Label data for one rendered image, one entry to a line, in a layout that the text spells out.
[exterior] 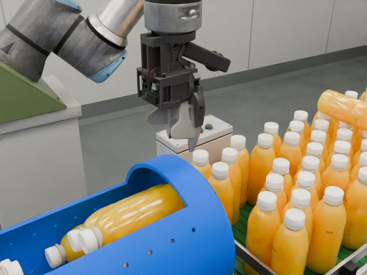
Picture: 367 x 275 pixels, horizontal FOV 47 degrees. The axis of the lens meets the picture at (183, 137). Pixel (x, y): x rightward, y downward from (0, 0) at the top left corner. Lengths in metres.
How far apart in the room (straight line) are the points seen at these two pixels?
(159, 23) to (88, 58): 0.73
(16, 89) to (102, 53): 0.28
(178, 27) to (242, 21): 3.70
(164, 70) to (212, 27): 3.47
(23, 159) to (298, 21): 3.87
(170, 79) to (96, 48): 0.70
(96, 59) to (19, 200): 0.53
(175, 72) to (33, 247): 0.44
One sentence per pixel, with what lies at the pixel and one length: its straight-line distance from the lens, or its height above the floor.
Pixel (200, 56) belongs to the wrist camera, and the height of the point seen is 1.43.
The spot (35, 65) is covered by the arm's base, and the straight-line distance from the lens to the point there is 1.38.
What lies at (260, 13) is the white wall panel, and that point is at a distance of 4.45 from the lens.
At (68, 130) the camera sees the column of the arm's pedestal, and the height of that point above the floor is 1.02.
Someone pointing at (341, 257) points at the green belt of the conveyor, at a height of 0.90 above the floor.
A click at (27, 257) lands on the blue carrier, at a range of 0.88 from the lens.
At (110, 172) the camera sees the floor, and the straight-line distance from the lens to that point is 3.03.
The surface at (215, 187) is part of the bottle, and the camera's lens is 0.99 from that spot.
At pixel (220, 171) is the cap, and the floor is 1.11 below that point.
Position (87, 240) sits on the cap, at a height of 1.18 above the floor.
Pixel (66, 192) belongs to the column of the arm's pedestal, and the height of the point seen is 0.78.
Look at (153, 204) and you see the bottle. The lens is 0.73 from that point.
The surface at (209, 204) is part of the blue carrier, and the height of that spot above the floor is 1.20.
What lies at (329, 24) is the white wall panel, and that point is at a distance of 5.21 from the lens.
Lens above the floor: 1.64
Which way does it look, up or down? 29 degrees down
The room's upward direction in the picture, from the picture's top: straight up
